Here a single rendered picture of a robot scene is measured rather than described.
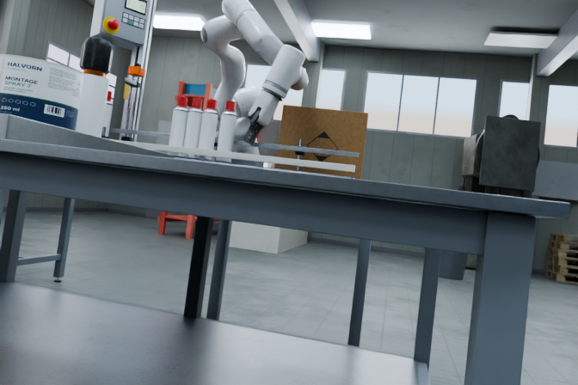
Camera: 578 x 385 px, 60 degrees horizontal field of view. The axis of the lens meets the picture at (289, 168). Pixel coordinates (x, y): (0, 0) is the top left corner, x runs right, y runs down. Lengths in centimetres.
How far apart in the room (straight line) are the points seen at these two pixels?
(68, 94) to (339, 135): 90
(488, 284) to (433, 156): 954
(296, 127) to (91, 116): 68
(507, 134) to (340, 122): 731
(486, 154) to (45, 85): 801
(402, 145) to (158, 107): 538
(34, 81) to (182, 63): 1044
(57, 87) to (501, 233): 95
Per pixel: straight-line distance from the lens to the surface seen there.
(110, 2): 197
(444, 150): 1028
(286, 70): 160
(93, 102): 151
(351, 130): 174
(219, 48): 198
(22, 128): 105
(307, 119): 176
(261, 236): 722
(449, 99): 1044
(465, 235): 73
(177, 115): 170
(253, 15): 176
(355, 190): 69
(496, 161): 884
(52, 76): 124
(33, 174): 94
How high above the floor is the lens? 79
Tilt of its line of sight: 3 degrees up
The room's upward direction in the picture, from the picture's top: 7 degrees clockwise
